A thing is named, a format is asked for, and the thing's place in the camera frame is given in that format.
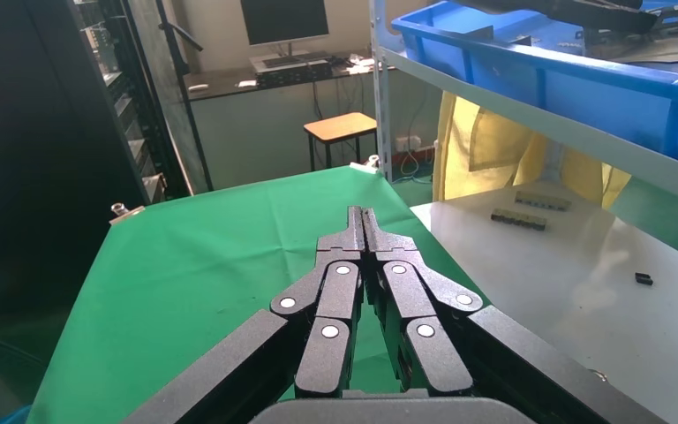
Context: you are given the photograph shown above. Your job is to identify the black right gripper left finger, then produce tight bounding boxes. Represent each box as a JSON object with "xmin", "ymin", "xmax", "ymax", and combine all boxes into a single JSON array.
[{"xmin": 122, "ymin": 206, "xmax": 366, "ymax": 424}]

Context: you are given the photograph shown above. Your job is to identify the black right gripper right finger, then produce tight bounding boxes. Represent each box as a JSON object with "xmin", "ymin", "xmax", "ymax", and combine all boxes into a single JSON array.
[{"xmin": 363, "ymin": 208, "xmax": 667, "ymax": 424}]

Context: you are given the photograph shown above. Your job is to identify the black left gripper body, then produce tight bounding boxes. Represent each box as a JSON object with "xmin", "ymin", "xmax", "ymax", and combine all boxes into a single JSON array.
[{"xmin": 456, "ymin": 0, "xmax": 660, "ymax": 35}]

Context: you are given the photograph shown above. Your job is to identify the blue plastic bin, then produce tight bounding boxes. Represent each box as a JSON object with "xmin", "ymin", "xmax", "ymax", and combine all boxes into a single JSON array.
[{"xmin": 391, "ymin": 0, "xmax": 678, "ymax": 175}]

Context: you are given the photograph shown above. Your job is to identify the white shelf board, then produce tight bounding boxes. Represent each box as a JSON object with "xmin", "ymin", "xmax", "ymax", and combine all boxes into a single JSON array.
[{"xmin": 382, "ymin": 45, "xmax": 678, "ymax": 213}]

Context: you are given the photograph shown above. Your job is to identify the olive grey terminal strip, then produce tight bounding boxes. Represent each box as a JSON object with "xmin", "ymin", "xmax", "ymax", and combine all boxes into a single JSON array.
[
  {"xmin": 489, "ymin": 208, "xmax": 549, "ymax": 231},
  {"xmin": 514, "ymin": 190, "xmax": 573, "ymax": 212}
]

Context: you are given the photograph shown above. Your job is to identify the green table cloth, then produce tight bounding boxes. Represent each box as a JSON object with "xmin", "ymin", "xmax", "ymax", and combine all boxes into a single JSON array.
[{"xmin": 26, "ymin": 164, "xmax": 527, "ymax": 424}]

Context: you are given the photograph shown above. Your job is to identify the silver binder clip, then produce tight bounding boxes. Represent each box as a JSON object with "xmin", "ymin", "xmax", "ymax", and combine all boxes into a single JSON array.
[
  {"xmin": 109, "ymin": 202, "xmax": 146, "ymax": 226},
  {"xmin": 350, "ymin": 155, "xmax": 382, "ymax": 175}
]

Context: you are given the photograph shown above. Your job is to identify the yellow cloth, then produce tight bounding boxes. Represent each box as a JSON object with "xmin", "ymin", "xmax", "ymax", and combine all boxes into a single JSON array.
[{"xmin": 431, "ymin": 90, "xmax": 633, "ymax": 210}]

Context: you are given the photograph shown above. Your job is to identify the wooden stool black legs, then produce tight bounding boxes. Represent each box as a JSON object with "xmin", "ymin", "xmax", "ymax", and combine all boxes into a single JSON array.
[{"xmin": 304, "ymin": 112, "xmax": 379, "ymax": 172}]

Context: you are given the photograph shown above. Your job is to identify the white perforated shelf strut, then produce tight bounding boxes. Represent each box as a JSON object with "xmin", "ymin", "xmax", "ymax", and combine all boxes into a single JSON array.
[{"xmin": 369, "ymin": 0, "xmax": 394, "ymax": 183}]

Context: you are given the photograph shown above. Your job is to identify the black rectangular device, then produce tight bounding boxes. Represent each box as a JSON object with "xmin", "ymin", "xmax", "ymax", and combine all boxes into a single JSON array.
[{"xmin": 255, "ymin": 58, "xmax": 335, "ymax": 90}]

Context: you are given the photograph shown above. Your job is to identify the black stand pole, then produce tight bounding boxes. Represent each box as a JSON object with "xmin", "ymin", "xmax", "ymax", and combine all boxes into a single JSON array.
[{"xmin": 157, "ymin": 0, "xmax": 215, "ymax": 194}]

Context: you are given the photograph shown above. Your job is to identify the black equipment rack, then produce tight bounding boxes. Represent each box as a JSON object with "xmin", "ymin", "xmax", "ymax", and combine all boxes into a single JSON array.
[{"xmin": 70, "ymin": 0, "xmax": 197, "ymax": 205}]

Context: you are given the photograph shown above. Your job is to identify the black computer monitor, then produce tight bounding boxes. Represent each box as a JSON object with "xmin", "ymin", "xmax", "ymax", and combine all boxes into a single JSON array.
[{"xmin": 239, "ymin": 0, "xmax": 330, "ymax": 57}]

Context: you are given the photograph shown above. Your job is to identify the tangled grey cables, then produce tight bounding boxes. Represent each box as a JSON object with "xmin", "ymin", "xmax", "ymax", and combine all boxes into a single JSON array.
[{"xmin": 394, "ymin": 148, "xmax": 437, "ymax": 186}]

